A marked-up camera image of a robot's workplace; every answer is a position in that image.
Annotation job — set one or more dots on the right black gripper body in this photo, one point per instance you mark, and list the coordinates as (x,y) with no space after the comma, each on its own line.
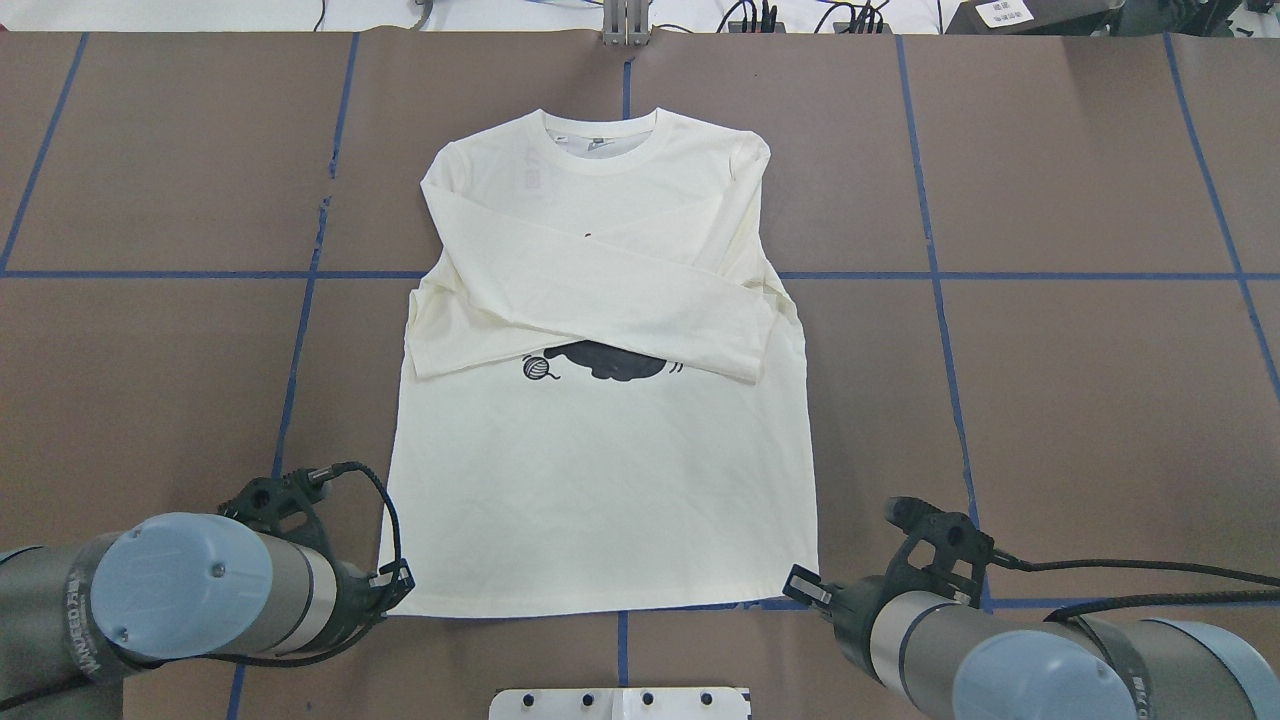
(853,603)

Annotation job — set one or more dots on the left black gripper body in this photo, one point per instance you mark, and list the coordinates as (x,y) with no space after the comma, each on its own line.
(357,598)

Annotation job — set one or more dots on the cream long-sleeve cat shirt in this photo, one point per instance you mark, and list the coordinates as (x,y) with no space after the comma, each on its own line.
(603,399)

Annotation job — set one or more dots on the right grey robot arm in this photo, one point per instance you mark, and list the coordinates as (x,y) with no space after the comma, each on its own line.
(951,661)

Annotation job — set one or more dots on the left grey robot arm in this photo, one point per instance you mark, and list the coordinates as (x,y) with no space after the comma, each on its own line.
(80,620)

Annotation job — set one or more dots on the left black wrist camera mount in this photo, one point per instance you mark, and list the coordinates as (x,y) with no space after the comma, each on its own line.
(285,507)

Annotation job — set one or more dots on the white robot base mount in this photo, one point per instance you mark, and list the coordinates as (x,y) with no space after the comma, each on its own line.
(695,702)

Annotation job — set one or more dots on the aluminium frame post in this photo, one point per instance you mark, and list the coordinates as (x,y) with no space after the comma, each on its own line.
(626,23)

